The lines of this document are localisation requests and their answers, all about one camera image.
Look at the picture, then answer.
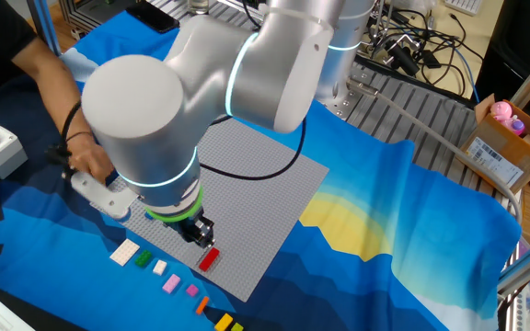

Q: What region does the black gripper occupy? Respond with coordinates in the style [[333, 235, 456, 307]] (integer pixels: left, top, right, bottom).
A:
[[172, 207, 215, 249]]

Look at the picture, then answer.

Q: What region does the red Lego brick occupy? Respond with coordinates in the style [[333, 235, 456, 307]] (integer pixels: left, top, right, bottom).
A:
[[198, 246, 221, 273]]

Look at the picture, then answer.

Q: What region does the gray Lego baseplate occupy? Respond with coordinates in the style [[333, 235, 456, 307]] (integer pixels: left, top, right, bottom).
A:
[[88, 117, 329, 303]]

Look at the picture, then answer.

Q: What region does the person's left forearm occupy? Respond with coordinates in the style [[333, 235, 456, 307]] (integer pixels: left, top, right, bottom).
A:
[[10, 36, 95, 148]]

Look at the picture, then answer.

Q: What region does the light pink Lego brick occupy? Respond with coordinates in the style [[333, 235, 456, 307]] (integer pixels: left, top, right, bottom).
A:
[[161, 273, 182, 294]]

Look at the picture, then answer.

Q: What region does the large white Lego plate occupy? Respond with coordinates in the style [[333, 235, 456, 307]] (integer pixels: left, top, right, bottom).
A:
[[109, 238, 141, 268]]

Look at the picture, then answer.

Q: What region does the yellow Lego brick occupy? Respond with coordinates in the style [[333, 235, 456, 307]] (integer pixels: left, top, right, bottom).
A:
[[213, 313, 235, 331]]

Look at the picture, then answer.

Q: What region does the person's left hand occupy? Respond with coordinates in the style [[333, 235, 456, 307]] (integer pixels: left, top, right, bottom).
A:
[[64, 139, 117, 185]]

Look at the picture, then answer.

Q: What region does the blue landscape print cloth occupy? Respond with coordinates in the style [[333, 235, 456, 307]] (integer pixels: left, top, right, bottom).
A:
[[0, 9, 523, 331]]

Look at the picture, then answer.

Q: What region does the black smartphone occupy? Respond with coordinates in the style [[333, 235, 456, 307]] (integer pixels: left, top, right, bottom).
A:
[[125, 1, 181, 34]]

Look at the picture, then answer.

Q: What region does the clear drinking glass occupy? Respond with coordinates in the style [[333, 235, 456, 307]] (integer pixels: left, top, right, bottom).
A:
[[186, 0, 211, 17]]

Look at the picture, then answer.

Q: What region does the open cardboard box with label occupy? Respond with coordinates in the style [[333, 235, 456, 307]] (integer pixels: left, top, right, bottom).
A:
[[455, 93, 530, 195]]

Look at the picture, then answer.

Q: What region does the pink pig toy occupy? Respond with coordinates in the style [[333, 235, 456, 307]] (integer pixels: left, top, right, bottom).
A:
[[490, 100, 514, 123]]

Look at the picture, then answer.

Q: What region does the purple toy bottle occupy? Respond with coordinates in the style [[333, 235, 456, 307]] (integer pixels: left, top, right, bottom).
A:
[[505, 116, 526, 137]]

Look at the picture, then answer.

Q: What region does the white keyboard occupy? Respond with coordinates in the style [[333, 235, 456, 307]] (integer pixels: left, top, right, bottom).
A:
[[444, 0, 485, 17]]

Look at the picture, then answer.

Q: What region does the black cabinet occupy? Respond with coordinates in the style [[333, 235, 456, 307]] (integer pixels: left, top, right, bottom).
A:
[[474, 0, 530, 135]]

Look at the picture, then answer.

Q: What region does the green flange ring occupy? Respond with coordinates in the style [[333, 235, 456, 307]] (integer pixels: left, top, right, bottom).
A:
[[144, 186, 205, 224]]

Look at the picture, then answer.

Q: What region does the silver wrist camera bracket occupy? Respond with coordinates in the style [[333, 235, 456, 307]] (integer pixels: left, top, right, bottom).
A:
[[70, 169, 140, 221]]

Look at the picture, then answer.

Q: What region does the aluminium frame rail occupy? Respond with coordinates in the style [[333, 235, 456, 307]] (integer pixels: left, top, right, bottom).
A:
[[496, 227, 530, 296]]

